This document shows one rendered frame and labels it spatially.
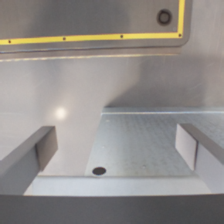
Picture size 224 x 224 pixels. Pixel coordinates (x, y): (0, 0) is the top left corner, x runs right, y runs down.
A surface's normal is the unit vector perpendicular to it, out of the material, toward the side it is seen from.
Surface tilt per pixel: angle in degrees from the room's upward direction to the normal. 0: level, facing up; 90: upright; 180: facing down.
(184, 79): 0
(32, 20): 0
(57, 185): 67
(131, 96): 0
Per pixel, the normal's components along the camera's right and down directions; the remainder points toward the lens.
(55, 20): -0.02, 0.28
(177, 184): -0.03, -0.78
